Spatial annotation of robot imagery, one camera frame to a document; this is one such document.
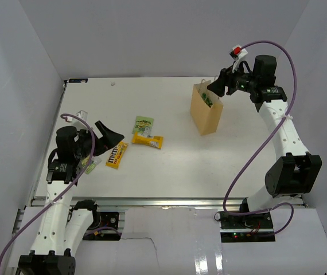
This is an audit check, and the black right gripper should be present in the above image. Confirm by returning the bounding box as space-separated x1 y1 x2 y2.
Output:
208 60 259 98

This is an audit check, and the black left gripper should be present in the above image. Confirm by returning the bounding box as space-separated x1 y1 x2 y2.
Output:
74 120 123 160

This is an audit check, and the green yellow chip bag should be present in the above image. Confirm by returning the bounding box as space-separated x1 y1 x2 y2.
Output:
201 92 213 108

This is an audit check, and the brown paper bag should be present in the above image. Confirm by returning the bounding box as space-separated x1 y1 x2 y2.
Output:
190 79 223 136

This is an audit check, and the yellow snack bar wrapper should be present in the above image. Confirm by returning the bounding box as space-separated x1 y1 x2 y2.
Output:
132 132 164 149

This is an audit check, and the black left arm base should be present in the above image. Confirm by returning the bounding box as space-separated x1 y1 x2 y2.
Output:
68 199 119 230

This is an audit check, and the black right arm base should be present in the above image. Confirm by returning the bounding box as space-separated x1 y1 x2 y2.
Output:
214 211 275 243

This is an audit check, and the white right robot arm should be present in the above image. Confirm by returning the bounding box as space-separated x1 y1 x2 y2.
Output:
208 54 322 229

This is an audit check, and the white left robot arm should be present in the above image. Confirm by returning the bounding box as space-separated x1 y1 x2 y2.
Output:
18 121 124 274

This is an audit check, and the yellow m&m's candy bag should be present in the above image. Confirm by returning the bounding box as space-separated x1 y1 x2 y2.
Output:
106 142 128 169

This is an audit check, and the green snack packet centre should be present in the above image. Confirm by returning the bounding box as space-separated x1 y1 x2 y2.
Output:
132 116 154 135

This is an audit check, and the green snack packet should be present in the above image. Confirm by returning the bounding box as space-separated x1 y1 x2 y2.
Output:
81 156 100 174
132 116 154 135

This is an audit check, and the green snack packet left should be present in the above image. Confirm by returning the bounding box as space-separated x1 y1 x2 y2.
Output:
81 156 100 174

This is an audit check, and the left blue table label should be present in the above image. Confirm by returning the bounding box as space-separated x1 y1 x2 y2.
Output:
68 78 88 84

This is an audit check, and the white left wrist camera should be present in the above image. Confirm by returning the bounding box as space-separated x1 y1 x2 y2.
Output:
62 110 88 129

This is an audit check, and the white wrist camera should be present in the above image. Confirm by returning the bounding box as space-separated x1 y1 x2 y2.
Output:
229 45 248 72
62 110 88 129

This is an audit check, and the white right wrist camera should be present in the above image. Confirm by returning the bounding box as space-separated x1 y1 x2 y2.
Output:
229 45 248 72

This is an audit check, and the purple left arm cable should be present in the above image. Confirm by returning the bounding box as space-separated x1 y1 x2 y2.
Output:
0 113 122 275

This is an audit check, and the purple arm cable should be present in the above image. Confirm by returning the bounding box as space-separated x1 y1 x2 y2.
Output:
0 113 122 275
214 40 298 237

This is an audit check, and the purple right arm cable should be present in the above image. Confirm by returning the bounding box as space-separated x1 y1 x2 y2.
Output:
214 40 298 237

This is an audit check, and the aluminium front rail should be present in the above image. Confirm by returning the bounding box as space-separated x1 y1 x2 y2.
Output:
30 197 305 208

